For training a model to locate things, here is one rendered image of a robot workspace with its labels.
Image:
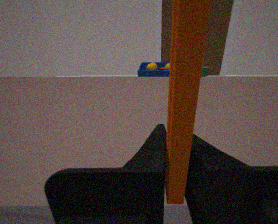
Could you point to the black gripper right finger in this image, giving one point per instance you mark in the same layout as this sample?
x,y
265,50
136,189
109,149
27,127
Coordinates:
x,y
220,189

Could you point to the orange rectangular bar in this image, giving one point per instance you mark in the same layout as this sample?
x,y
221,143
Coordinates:
x,y
188,36

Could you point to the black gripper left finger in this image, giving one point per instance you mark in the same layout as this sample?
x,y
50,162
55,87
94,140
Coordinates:
x,y
136,189

